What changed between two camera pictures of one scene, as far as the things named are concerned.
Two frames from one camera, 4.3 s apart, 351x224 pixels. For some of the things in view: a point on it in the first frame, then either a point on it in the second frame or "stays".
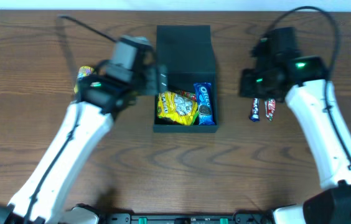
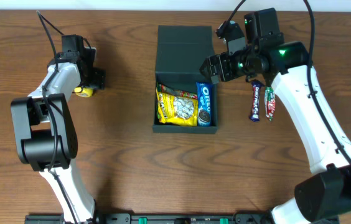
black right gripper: x=253 y=86 to x=215 y=68
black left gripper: x=157 y=81 to x=98 y=78
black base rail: x=190 y=218 stays
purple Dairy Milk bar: x=254 y=116 stays
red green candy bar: x=270 y=105 stays
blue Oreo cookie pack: x=204 y=103 stays
